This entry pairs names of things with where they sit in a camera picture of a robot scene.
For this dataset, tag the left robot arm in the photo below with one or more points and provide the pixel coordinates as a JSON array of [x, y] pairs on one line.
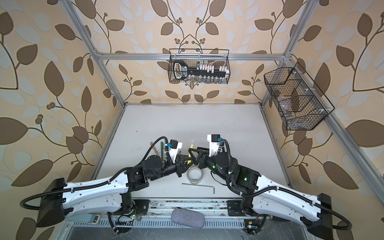
[[62, 200]]

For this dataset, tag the metal hex key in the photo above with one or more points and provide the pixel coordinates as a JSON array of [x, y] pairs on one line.
[[203, 186]]

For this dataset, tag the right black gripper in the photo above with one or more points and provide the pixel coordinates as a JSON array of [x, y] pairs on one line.
[[203, 154]]

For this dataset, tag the wire basket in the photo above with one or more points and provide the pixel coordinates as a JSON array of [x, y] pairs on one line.
[[300, 102], [198, 53]]

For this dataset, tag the black socket holder tool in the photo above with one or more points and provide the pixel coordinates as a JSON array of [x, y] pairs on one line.
[[199, 70]]

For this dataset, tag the olive green fineliner pen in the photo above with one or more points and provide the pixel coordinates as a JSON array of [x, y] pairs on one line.
[[162, 151]]

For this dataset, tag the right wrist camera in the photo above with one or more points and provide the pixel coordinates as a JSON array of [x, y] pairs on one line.
[[214, 144]]

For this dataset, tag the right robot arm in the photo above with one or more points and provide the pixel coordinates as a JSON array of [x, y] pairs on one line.
[[262, 196]]

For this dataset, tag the back wire basket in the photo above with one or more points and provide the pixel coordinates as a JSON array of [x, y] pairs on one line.
[[198, 53]]

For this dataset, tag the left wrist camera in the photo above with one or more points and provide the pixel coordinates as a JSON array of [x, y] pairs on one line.
[[174, 147]]

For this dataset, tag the brown fineliner pen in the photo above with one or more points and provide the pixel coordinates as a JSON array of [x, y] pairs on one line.
[[154, 149]]

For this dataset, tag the grey remote device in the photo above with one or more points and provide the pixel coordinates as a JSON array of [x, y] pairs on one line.
[[87, 218]]

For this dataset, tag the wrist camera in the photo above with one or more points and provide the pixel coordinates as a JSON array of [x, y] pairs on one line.
[[174, 147], [214, 144]]

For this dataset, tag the grey fabric pouch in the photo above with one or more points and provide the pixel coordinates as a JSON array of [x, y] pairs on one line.
[[188, 218]]

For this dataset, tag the clear tape roll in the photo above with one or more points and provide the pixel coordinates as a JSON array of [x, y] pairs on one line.
[[194, 175]]

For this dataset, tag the right wire basket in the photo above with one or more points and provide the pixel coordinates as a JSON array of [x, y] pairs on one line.
[[300, 102]]

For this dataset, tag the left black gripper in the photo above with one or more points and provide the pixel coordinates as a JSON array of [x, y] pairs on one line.
[[179, 163]]

